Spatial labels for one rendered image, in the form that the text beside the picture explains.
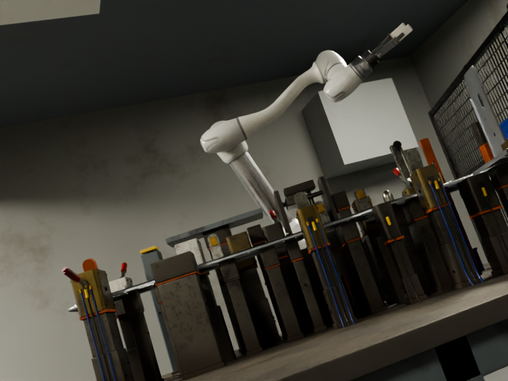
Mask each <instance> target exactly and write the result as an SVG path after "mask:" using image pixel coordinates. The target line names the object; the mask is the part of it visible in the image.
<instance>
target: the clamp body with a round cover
mask: <svg viewBox="0 0 508 381"><path fill-rule="evenodd" d="M226 240H227V241H226V242H227V243H228V246H229V250H230V252H231V254H232V253H235V252H239V251H241V250H244V249H249V248H251V247H252V246H251V243H250V241H249V236H248V233H247V232H246V231H244V232H242V233H239V234H235V235H232V236H229V237H226ZM256 262H257V261H256V259H255V256H253V257H251V258H248V259H244V260H242V261H239V262H237V266H238V269H239V272H240V276H241V281H242V284H243V288H244V291H245V294H246V298H247V301H248V303H249V309H250V310H251V314H252V318H253V321H254V324H255V326H256V330H257V334H258V336H259V340H260V343H261V345H263V348H264V347H266V346H269V345H273V344H275V343H278V342H282V339H281V337H280V335H279V333H278V330H277V326H276V323H275V322H276V320H275V319H274V316H273V314H272V311H271V307H270V304H269V302H268V298H266V297H265V292H264V290H263V287H262V283H261V281H260V278H259V273H258V271H257V267H258V265H257V263H256Z"/></svg>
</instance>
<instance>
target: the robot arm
mask: <svg viewBox="0 0 508 381"><path fill-rule="evenodd" d="M412 30H413V29H412V28H411V27H410V25H409V24H408V25H406V26H405V25H404V23H402V24H401V25H400V26H399V27H398V28H397V29H395V30H394V31H393V32H392V33H391V34H388V35H387V37H386V38H385V39H384V40H383V41H382V42H381V43H380V44H379V45H378V46H377V47H376V48H375V49H374V50H373V53H371V52H370V51H369V50H367V51H365V52H364V53H363V54H362V57H360V56H357V57H356V58H355V59H354V60H353V61H352V62H351V63H350V64H349V65H348V66H347V64H346V62H345V61H344V60H343V59H342V58H341V57H340V56H339V55H338V54H337V53H336V52H334V51H322V52H321V53H320V54H319V55H318V56H317V59H316V61H315V62H314V63H313V65H312V67H311V68H310V69H309V70H307V71H306V72H304V73H303V74H302V75H301V76H299V77H298V78H297V79H296V80H295V81H294V82H293V83H292V84H291V85H290V86H289V87H288V88H287V89H286V90H285V91H284V92H283V93H282V95H281V96H280V97H279V98H278V99H277V100H276V101H275V102H274V103H273V104H272V105H271V106H269V107H268V108H266V109H264V110H262V111H260V112H257V113H253V114H249V115H246V116H240V117H237V118H235V119H231V120H228V121H219V122H216V123H215V124H213V125H212V127H211V128H210V129H209V130H207V131H206V132H205V133H204V134H203V135H202V137H201V139H200V142H201V144H202V146H203V149H204V150H205V151H206V152H207V153H217V154H218V155H219V157H220V158H221V159H222V160H223V161H224V162H225V163H229V165H230V166H231V168H232V169H233V170H234V172H235V173H236V175H237V177H238V178H239V179H240V181H241V182H242V184H243V186H244V187H245V188H246V189H247V191H248V192H249V194H250V196H251V197H252V198H253V200H254V201H255V203H256V205H257V206H258V207H259V208H262V212H263V215H264V216H265V217H266V219H267V220H268V222H269V224H270V225H272V224H274V220H272V218H271V216H270V213H269V212H270V211H271V210H274V212H275V214H276V216H277V221H279V222H281V224H282V227H283V223H282V221H281V218H280V214H279V212H278V209H277V205H276V202H275V199H274V190H273V188H272V187H271V186H270V184H269V183H268V181H267V180H266V178H265V176H264V175H263V174H262V172H261V171H260V169H259V167H258V166H257V165H256V163H255V162H254V160H253V159H252V157H251V156H250V155H249V153H248V152H247V151H248V146H247V144H246V142H245V140H246V139H248V138H250V137H252V136H253V135H254V134H255V133H257V132H259V131H260V130H262V129H263V128H265V127H266V126H268V125H270V124H271V123H272V122H274V121H275V120H276V119H278V118H279V117H280V116H281V115H282V114H283V113H284V112H285V111H286V109H287V108H288V107H289V106H290V105H291V103H292V102H293V101H294V100H295V99H296V97H297V96H298V95H299V94H300V92H301V91H302V90H303V89H304V88H305V87H306V86H308V85H310V84H311V83H314V82H319V83H321V84H325V83H326V85H325V86H324V94H325V95H326V96H327V97H328V99H330V100H331V101H332V102H335V103H337V102H339V101H341V100H343V99H344V98H346V97H348V96H349V95H350V94H351V93H352V92H353V91H354V90H355V89H356V88H357V87H358V86H359V85H360V84H361V82H362V81H363V80H365V79H366V78H367V77H368V76H369V75H370V74H371V73H372V72H373V71H372V68H373V69H374V68H375V67H376V66H377V65H379V61H378V60H377V58H381V57H382V56H383V55H384V54H385V53H387V52H388V51H389V50H391V49H392V48H394V47H395V46H396V45H397V44H400V41H401V40H402V39H403V38H404V37H405V36H407V35H408V34H409V33H410V32H411V31H412ZM284 209H285V212H286V214H287V218H288V221H289V223H290V227H291V230H292V232H293V234H294V233H297V232H300V231H301V228H300V226H299V222H298V219H296V218H292V216H291V215H290V214H289V213H288V211H287V209H286V208H285V207H284ZM283 231H284V233H285V236H286V232H285V230H284V227H283Z"/></svg>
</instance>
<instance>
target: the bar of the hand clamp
mask: <svg viewBox="0 0 508 381"><path fill-rule="evenodd" d="M389 149H390V151H391V153H392V155H393V157H394V160H395V162H396V165H397V167H398V169H399V172H400V173H401V177H402V178H403V180H404V182H405V181H406V183H407V186H408V189H409V190H410V189H411V187H410V185H409V183H408V180H407V179H408V178H410V175H411V173H410V169H409V166H408V164H407V159H406V156H405V154H404V151H403V149H402V147H401V142H400V141H395V142H394V143H393V145H390V147H389Z"/></svg>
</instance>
